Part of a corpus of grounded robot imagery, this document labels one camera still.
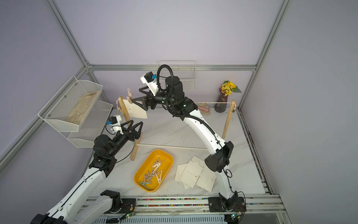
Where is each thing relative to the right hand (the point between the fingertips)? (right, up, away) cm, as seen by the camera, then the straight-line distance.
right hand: (138, 97), depth 64 cm
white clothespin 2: (+4, -40, +22) cm, 46 cm away
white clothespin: (+7, -46, +18) cm, 50 cm away
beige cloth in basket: (-39, -5, +15) cm, 42 cm away
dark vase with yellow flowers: (+53, +12, +37) cm, 65 cm away
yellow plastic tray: (+2, -42, +20) cm, 47 cm away
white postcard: (+26, -44, +20) cm, 55 cm away
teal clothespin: (-3, -48, +16) cm, 50 cm away
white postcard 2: (+20, -41, +23) cm, 51 cm away
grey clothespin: (+1, -44, +19) cm, 48 cm away
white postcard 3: (+17, -45, +20) cm, 52 cm away
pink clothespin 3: (-1, -45, +18) cm, 48 cm away
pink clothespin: (+5, -43, +20) cm, 48 cm away
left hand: (-3, -12, +8) cm, 15 cm away
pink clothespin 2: (+4, -37, +25) cm, 45 cm away
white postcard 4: (+29, -37, +27) cm, 54 cm away
